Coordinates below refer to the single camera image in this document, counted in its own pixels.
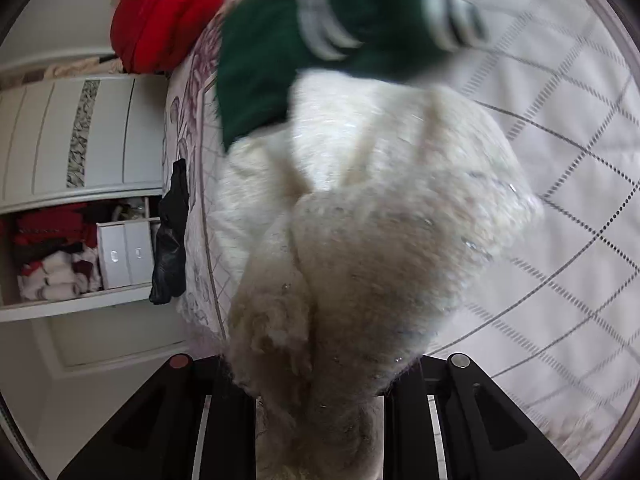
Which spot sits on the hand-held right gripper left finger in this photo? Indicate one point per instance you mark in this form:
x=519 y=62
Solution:
x=220 y=410

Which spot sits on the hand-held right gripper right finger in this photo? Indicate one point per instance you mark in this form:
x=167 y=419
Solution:
x=425 y=410

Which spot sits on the white fuzzy sweater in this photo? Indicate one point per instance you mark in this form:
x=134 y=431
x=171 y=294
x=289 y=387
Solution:
x=380 y=220

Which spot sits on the pile of folded clothes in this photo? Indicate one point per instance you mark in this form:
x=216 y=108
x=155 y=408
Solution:
x=55 y=255

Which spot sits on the black garment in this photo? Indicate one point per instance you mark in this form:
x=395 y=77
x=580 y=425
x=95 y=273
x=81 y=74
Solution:
x=171 y=240

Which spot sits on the white drawer box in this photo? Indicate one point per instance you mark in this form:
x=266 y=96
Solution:
x=125 y=255

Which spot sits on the white quilted bedspread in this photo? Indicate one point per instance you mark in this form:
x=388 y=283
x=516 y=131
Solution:
x=560 y=240

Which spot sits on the white wardrobe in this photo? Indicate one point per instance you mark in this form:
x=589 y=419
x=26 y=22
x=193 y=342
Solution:
x=65 y=160

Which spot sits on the green striped sweater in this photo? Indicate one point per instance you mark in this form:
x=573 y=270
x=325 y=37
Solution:
x=260 y=50

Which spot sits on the red garment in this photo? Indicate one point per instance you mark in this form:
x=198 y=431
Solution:
x=160 y=15

